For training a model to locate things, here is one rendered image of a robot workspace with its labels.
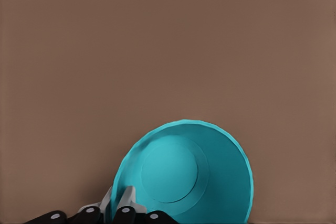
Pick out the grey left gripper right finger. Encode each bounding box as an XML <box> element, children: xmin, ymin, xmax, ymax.
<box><xmin>111</xmin><ymin>186</ymin><xmax>182</xmax><ymax>224</ymax></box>

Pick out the turquoise bowl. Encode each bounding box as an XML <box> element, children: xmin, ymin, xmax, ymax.
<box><xmin>110</xmin><ymin>119</ymin><xmax>255</xmax><ymax>224</ymax></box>

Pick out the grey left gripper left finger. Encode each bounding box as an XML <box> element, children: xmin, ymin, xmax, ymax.
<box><xmin>23</xmin><ymin>185</ymin><xmax>113</xmax><ymax>224</ymax></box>

